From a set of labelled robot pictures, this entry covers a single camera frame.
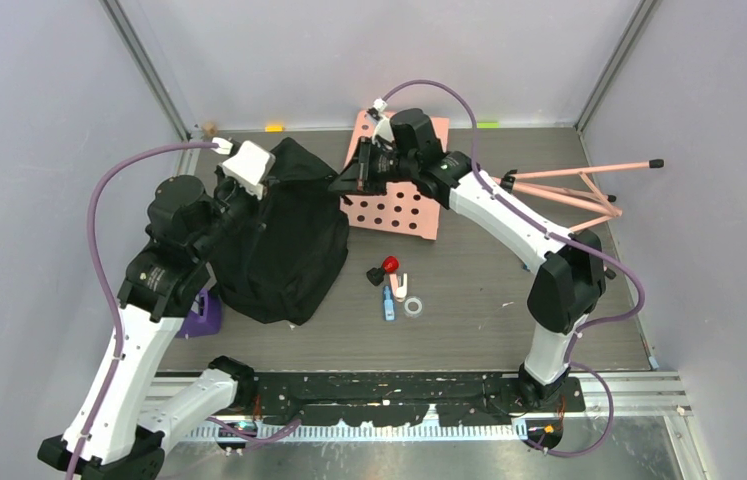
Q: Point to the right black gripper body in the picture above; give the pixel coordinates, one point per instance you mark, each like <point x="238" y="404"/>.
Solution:
<point x="378" y="166"/>

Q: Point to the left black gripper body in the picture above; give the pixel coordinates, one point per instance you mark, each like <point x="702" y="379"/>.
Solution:
<point x="234" y="201"/>

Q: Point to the black student backpack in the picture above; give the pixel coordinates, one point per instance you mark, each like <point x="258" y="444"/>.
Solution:
<point x="282" y="263"/>

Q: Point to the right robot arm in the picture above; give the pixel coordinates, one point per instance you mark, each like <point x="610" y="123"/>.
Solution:
<point x="568" y="272"/>

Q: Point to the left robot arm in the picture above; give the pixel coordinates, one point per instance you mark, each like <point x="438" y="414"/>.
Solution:
<point x="111" y="437"/>

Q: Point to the pink perforated music stand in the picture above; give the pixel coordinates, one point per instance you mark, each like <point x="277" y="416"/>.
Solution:
<point x="404" y="211"/>

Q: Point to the red black stamp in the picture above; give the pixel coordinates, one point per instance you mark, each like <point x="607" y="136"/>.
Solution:
<point x="377" y="275"/>

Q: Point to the green tape marker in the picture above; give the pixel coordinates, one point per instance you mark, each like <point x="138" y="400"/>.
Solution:
<point x="488" y="125"/>

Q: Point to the purple ball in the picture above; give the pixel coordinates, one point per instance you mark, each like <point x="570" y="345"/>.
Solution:
<point x="204" y="317"/>

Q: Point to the pink small stapler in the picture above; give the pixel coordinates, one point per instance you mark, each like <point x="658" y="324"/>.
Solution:
<point x="399" y="286"/>

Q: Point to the blue small clip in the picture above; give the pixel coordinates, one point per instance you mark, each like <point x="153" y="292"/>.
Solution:
<point x="389" y="312"/>

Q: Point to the clear tape roll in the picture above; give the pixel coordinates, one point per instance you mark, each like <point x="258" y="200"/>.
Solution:
<point x="413" y="307"/>

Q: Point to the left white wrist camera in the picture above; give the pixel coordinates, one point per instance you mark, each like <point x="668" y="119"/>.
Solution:
<point x="246" y="162"/>

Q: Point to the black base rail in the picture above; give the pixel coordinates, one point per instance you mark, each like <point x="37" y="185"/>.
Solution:
<point x="393" y="399"/>

